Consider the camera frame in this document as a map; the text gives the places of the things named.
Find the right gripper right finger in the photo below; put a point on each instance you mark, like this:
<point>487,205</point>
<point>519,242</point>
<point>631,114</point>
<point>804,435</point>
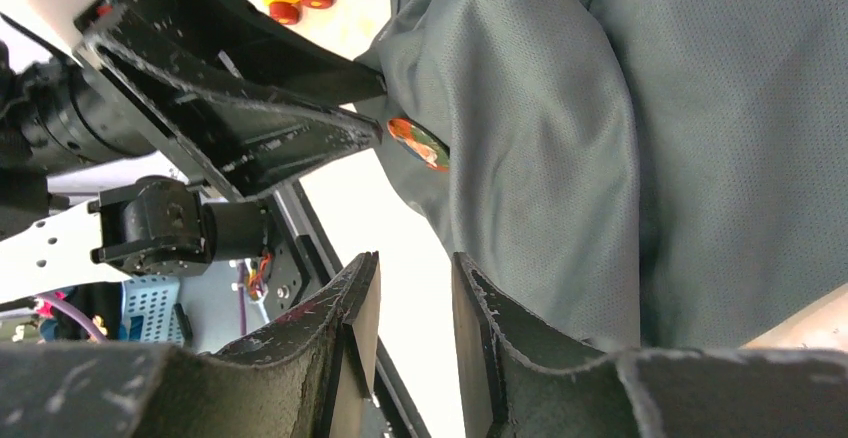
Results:
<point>520,377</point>

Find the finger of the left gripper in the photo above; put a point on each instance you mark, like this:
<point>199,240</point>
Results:
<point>221,46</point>

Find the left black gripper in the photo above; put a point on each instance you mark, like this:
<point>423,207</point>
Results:
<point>53,122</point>

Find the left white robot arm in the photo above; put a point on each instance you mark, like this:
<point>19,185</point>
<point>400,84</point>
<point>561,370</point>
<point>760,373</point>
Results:
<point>108,222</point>

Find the round orange brooch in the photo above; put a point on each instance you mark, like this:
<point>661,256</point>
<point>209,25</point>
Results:
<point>421,143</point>

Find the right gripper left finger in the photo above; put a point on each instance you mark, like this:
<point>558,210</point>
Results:
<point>308,373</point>

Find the grey t-shirt garment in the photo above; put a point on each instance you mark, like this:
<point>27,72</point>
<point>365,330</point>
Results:
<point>667,173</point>

